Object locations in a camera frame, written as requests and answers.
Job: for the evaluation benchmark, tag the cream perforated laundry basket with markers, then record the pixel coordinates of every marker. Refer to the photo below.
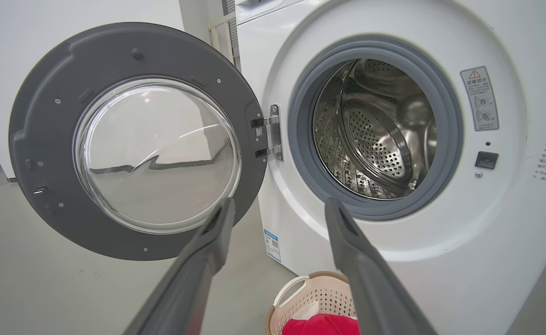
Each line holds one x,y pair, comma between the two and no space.
319,293

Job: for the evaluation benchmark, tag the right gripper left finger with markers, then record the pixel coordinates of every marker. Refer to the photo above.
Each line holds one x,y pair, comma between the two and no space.
189,279

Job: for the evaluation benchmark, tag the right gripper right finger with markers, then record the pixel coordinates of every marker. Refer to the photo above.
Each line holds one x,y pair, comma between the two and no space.
370,279

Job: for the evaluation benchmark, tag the white front-load washing machine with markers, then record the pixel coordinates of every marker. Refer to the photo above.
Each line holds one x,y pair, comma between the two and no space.
463,260

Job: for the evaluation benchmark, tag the blue energy label sticker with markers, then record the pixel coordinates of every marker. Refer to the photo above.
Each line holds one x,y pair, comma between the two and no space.
272,244

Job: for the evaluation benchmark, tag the metal door hinge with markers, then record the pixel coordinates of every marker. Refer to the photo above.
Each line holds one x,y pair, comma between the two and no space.
275,132

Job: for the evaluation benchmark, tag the red cloth garment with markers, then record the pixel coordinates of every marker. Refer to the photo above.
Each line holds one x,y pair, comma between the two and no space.
319,325

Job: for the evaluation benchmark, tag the round dark washer door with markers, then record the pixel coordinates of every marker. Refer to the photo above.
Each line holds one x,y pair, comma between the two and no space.
44,139

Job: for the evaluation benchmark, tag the grey warning sticker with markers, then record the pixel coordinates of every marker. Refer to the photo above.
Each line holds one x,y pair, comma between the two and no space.
480,97

